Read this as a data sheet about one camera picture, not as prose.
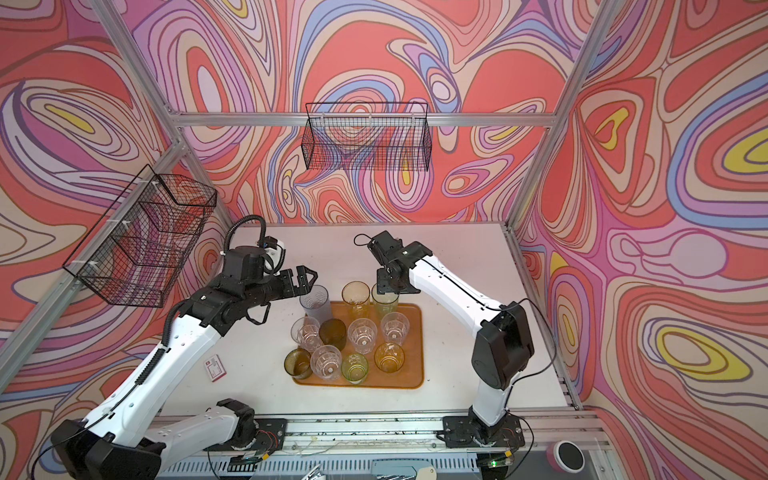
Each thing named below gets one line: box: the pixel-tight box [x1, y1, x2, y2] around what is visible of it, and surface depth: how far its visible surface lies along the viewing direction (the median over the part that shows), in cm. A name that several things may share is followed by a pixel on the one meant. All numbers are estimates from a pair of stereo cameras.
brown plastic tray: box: [295, 301, 424, 388], surface depth 86 cm
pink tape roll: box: [546, 440, 586, 474], surface depth 68 cm
